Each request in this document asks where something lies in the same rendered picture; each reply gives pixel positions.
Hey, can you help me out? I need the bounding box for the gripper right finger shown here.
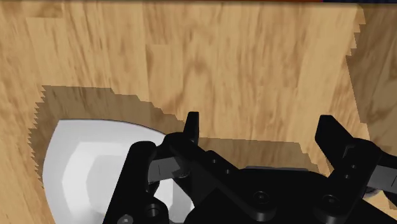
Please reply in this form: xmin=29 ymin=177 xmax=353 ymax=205
xmin=312 ymin=115 xmax=397 ymax=224

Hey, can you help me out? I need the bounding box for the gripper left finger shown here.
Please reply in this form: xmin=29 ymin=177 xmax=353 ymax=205
xmin=102 ymin=111 xmax=279 ymax=224

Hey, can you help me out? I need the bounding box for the white bowl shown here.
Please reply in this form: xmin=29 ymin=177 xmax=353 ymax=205
xmin=42 ymin=118 xmax=195 ymax=224

